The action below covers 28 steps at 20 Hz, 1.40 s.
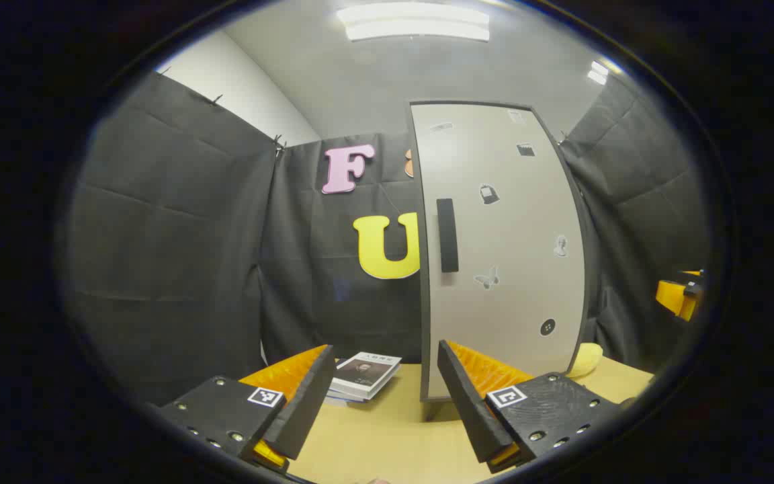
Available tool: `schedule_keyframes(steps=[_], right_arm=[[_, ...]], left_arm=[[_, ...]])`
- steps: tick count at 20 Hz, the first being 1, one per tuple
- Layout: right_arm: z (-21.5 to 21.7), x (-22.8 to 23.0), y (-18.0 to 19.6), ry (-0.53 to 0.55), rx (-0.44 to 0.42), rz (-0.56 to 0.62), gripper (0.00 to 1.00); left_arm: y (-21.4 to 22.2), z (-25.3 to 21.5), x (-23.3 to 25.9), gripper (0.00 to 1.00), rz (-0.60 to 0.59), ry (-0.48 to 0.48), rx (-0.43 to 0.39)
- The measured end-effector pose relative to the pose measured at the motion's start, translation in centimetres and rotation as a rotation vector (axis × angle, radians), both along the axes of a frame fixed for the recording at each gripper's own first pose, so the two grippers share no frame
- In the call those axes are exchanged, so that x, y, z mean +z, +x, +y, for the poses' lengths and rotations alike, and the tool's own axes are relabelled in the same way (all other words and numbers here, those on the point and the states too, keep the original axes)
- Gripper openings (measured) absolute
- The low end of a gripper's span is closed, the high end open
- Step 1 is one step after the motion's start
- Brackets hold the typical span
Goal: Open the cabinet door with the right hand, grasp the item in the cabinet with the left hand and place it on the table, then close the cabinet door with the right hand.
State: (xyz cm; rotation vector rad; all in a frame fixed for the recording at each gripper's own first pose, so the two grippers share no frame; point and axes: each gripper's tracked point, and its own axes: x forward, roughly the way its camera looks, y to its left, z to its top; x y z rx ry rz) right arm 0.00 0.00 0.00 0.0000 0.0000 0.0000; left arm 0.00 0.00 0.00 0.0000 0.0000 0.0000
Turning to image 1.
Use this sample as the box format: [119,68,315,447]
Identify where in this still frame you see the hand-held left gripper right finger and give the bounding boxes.
[437,339,623,475]

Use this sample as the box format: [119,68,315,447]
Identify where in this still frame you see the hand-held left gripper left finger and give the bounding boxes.
[159,344,337,475]

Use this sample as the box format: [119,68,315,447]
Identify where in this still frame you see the black door handle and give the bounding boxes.
[436,198,460,273]

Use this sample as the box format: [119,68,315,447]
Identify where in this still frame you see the grey cabinet door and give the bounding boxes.
[411,101,593,403]

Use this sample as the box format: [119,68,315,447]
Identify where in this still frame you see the yellow round bun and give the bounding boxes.
[565,343,604,378]

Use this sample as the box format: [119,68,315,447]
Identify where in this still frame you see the black backdrop cloth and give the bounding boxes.
[64,71,710,404]

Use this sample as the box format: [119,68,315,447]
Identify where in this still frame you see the long ceiling light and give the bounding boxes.
[337,3,492,42]

